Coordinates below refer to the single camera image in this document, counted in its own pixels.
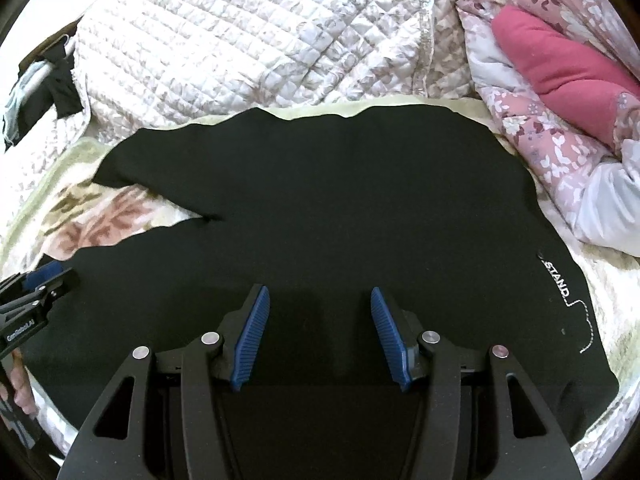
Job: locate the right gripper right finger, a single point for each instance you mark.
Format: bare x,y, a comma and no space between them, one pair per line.
479,414

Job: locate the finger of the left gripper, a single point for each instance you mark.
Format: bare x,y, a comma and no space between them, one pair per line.
55,267
55,284

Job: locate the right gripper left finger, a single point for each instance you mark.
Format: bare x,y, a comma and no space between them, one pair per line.
160,415

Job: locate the black pants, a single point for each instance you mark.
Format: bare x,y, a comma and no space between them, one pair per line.
417,200

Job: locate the person's left hand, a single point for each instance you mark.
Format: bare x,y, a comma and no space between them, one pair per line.
19,379

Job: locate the floral fleece blanket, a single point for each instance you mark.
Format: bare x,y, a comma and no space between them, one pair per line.
69,212

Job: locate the dark clothes pile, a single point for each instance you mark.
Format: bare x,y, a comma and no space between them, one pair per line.
46,82

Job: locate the white quilted bedspread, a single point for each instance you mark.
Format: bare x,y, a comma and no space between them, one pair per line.
155,63

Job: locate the pink floral comforter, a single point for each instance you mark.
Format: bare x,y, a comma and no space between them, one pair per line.
595,189

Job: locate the magenta pillow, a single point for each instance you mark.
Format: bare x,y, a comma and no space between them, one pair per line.
575,81

